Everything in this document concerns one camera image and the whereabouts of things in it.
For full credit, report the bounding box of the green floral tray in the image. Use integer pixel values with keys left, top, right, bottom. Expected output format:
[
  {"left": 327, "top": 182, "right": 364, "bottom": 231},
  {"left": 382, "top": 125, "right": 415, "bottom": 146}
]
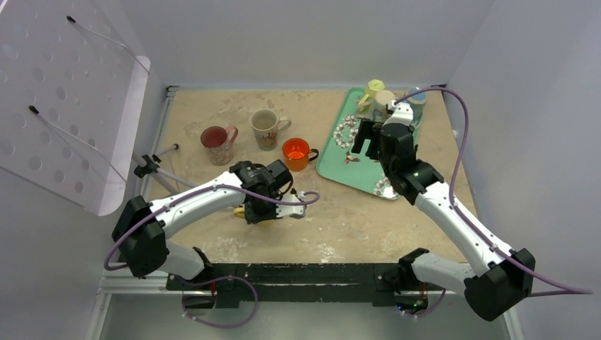
[{"left": 316, "top": 88, "right": 400, "bottom": 200}]

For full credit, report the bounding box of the orange mug black handle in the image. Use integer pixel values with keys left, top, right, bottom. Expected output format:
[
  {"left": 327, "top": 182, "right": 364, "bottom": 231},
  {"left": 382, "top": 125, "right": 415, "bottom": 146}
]
[{"left": 282, "top": 137, "right": 319, "bottom": 171}]

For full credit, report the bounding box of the blue mug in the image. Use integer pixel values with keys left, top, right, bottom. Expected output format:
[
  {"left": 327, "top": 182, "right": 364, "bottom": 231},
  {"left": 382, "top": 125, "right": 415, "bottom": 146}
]
[{"left": 405, "top": 87, "right": 427, "bottom": 130}]

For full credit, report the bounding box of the lime green mug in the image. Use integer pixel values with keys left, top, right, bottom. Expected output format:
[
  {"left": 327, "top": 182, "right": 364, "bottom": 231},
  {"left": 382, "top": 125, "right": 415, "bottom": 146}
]
[{"left": 356, "top": 79, "right": 386, "bottom": 112}]

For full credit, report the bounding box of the white perforated panel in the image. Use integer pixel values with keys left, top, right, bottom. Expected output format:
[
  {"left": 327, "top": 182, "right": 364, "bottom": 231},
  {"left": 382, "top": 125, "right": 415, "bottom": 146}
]
[{"left": 1, "top": 1, "right": 150, "bottom": 216}]

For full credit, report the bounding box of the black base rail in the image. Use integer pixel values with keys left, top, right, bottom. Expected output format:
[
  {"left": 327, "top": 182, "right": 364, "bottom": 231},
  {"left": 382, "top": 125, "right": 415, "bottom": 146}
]
[{"left": 166, "top": 263, "right": 440, "bottom": 308}]

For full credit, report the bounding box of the beige dragon print mug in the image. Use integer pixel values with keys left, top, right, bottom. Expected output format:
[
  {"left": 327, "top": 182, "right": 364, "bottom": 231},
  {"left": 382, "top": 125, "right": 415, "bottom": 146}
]
[{"left": 369, "top": 90, "right": 396, "bottom": 123}]

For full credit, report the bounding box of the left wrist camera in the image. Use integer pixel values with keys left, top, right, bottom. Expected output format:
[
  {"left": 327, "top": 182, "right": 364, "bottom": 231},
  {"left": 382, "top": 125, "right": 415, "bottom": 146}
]
[{"left": 276, "top": 191, "right": 306, "bottom": 220}]

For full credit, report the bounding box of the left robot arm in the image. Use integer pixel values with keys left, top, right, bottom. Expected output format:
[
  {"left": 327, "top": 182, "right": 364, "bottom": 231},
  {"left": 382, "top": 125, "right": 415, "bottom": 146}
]
[{"left": 111, "top": 160, "right": 306, "bottom": 290}]

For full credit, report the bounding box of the cream mug with coral print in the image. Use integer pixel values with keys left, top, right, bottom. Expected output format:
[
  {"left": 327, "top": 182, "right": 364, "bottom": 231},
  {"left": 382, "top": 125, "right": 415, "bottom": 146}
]
[{"left": 250, "top": 109, "right": 291, "bottom": 151}]

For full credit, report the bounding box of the pink halloween mug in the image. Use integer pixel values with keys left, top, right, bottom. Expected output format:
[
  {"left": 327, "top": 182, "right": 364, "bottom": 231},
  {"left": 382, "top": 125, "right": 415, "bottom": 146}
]
[{"left": 201, "top": 125, "right": 239, "bottom": 166}]

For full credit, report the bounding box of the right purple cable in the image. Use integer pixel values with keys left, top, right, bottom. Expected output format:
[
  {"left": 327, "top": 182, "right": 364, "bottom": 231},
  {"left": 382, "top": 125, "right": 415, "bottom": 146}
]
[{"left": 394, "top": 87, "right": 593, "bottom": 320}]

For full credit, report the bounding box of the aluminium frame rail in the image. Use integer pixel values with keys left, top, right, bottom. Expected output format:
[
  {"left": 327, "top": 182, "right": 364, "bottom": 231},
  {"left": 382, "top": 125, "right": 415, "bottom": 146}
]
[{"left": 100, "top": 259, "right": 473, "bottom": 295}]

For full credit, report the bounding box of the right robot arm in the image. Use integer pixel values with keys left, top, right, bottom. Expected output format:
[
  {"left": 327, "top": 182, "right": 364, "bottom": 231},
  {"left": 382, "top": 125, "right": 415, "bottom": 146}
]
[{"left": 352, "top": 119, "right": 536, "bottom": 321}]

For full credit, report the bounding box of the yellow mug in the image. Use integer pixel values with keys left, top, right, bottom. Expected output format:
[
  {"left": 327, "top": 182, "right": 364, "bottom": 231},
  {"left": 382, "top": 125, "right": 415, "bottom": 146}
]
[{"left": 234, "top": 206, "right": 274, "bottom": 227}]

